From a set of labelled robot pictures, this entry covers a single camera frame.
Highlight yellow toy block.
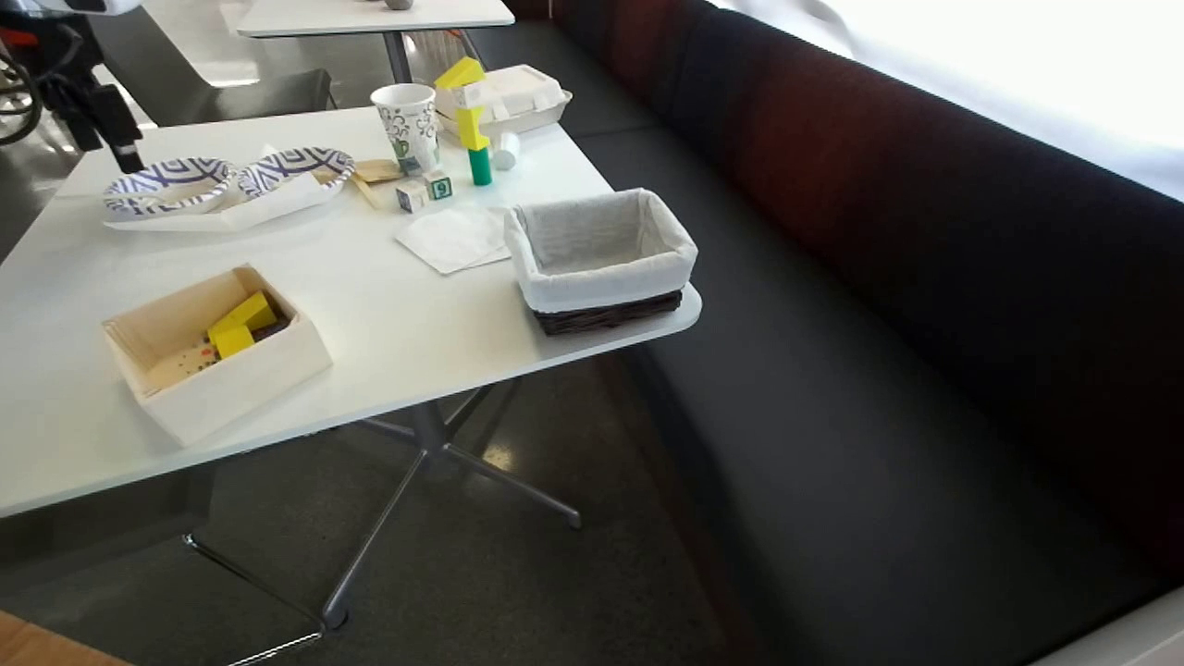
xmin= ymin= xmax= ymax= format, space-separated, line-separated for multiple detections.
xmin=202 ymin=289 xmax=281 ymax=364

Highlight small white cup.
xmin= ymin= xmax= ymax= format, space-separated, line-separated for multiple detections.
xmin=488 ymin=131 xmax=525 ymax=174

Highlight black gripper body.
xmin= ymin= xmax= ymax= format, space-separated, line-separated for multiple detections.
xmin=53 ymin=68 xmax=132 ymax=147

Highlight tilted yellow block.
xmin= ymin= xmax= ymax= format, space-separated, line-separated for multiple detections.
xmin=430 ymin=52 xmax=492 ymax=95

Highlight wooden board corner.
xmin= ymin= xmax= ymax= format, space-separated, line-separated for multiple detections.
xmin=0 ymin=608 xmax=132 ymax=666

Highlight white background table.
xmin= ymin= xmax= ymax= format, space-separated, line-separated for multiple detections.
xmin=217 ymin=0 xmax=518 ymax=86

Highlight white wooden box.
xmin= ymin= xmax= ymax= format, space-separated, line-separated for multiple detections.
xmin=96 ymin=258 xmax=335 ymax=451

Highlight upright yellow block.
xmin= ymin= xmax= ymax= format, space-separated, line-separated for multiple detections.
xmin=451 ymin=102 xmax=492 ymax=155

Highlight dark upholstered bench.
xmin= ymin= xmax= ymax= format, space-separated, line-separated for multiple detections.
xmin=458 ymin=0 xmax=1184 ymax=666

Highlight natural wooden block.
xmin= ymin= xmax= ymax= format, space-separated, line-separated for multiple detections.
xmin=349 ymin=155 xmax=411 ymax=213

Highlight white ledge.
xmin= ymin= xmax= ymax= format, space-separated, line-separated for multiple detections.
xmin=1034 ymin=586 xmax=1184 ymax=666

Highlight green patterned paper cup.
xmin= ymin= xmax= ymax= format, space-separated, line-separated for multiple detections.
xmin=368 ymin=81 xmax=443 ymax=181

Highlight blue patterned paper bowl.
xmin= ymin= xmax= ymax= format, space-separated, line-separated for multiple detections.
xmin=101 ymin=155 xmax=236 ymax=223
xmin=234 ymin=143 xmax=360 ymax=201

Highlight green block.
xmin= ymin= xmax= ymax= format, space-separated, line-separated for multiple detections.
xmin=467 ymin=143 xmax=499 ymax=194

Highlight folded white napkin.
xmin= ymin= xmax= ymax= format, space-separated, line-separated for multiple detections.
xmin=391 ymin=205 xmax=513 ymax=277

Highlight dark basket with white liner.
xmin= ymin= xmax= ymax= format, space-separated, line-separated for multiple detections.
xmin=499 ymin=185 xmax=703 ymax=339

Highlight white takeout container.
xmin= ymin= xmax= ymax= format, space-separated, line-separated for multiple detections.
xmin=432 ymin=60 xmax=576 ymax=142

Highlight metal table base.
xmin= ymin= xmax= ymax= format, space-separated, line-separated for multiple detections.
xmin=180 ymin=379 xmax=590 ymax=666

